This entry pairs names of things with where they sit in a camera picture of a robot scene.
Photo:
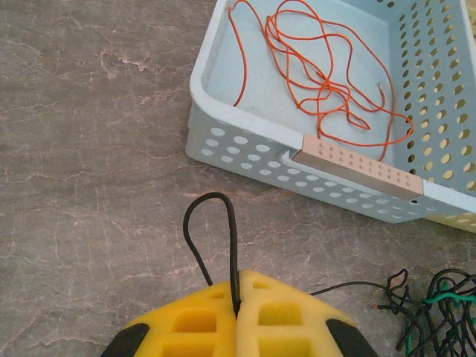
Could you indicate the green perforated plastic basket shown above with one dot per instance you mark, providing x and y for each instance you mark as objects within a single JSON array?
[{"x": 465, "y": 223}]

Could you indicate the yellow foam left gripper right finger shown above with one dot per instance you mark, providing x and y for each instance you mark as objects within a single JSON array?
[{"x": 290, "y": 327}]

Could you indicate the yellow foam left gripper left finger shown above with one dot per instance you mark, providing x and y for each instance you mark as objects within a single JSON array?
[{"x": 193, "y": 334}]

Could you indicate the blue perforated plastic basket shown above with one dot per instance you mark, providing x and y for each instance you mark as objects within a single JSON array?
[{"x": 260, "y": 93}]

